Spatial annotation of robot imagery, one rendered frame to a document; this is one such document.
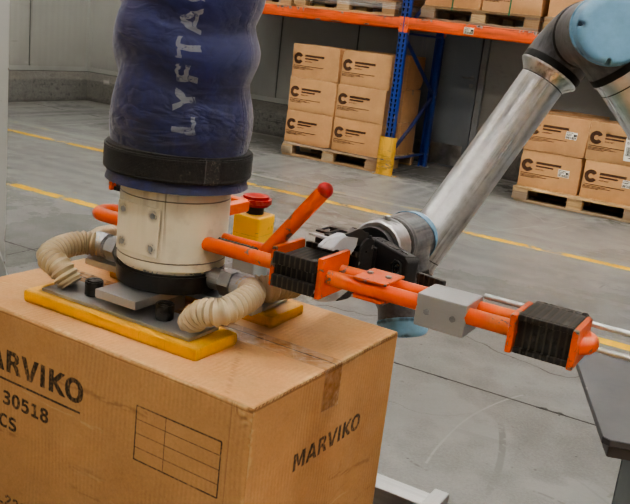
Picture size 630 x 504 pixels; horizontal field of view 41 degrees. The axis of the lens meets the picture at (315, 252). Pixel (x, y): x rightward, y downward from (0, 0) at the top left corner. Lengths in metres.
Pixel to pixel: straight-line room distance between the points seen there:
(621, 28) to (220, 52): 0.66
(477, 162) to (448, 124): 8.45
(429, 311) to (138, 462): 0.45
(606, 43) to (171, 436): 0.91
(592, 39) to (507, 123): 0.23
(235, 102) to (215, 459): 0.50
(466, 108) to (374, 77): 1.41
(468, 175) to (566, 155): 6.82
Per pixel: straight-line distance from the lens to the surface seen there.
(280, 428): 1.14
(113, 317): 1.28
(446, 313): 1.10
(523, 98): 1.61
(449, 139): 10.04
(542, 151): 8.44
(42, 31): 12.59
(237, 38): 1.24
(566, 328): 1.05
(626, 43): 1.49
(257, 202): 1.83
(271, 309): 1.36
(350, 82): 9.16
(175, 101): 1.21
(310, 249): 1.24
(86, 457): 1.30
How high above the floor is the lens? 1.41
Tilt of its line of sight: 15 degrees down
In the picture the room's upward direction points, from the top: 7 degrees clockwise
